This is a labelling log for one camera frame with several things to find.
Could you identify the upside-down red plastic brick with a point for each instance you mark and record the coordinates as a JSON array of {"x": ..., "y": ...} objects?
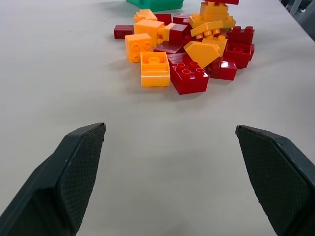
[{"x": 237, "y": 55}]

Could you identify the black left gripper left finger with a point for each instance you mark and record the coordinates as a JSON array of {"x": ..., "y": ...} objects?
[{"x": 49, "y": 196}]

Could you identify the green plastic container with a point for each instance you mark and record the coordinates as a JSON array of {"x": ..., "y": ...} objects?
[{"x": 157, "y": 4}]

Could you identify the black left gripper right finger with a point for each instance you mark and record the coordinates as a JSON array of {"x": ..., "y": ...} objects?
[{"x": 283, "y": 184}]

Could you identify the upside-down orange plastic building brick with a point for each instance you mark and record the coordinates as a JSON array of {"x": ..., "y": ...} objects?
[{"x": 155, "y": 77}]

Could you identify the yellow studded building block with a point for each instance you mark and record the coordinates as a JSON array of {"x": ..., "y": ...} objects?
[{"x": 164, "y": 32}]

